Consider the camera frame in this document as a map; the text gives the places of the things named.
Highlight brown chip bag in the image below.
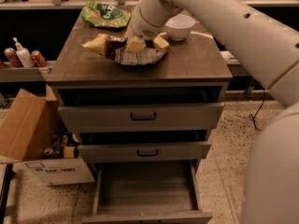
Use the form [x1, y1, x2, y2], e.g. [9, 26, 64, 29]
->
[83, 34, 169, 65]

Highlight cardboard box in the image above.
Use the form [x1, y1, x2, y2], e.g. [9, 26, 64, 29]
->
[0, 90, 94, 186]

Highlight white pump bottle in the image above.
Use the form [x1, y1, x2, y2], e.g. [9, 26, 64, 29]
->
[13, 37, 35, 68]

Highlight top drawer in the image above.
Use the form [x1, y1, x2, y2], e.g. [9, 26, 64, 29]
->
[59, 103, 224, 133]

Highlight white folded cloth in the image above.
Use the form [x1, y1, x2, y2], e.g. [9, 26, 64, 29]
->
[221, 50, 238, 64]

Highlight green chip bag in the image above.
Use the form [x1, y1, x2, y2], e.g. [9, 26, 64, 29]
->
[80, 1, 131, 28]

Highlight red soda can right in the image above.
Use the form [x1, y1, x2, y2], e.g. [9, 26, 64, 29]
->
[31, 50, 47, 67]

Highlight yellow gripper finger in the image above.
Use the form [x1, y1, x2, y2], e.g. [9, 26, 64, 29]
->
[125, 36, 146, 53]
[152, 36, 169, 50]

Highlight can inside box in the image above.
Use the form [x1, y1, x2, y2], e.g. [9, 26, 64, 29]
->
[44, 148, 58, 159]

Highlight red soda can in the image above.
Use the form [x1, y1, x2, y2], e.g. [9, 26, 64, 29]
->
[5, 48, 21, 67]
[31, 50, 47, 67]

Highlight white bowl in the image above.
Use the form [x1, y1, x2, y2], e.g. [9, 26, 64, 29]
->
[164, 14, 195, 41]

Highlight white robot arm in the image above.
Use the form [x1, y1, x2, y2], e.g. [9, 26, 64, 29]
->
[130, 0, 299, 224]

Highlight black stand at left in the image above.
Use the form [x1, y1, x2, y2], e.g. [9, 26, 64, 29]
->
[0, 163, 14, 224]

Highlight grey drawer cabinet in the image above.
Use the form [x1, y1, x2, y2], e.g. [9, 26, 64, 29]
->
[47, 4, 234, 224]

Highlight black floor cable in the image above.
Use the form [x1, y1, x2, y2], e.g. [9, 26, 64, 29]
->
[249, 89, 266, 132]

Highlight bottom drawer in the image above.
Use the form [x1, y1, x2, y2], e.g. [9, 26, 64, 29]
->
[82, 161, 212, 224]

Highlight yellow item inside box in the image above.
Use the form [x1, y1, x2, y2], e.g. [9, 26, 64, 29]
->
[64, 147, 78, 159]

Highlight red soda can left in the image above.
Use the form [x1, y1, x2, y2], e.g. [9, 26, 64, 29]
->
[5, 48, 21, 67]

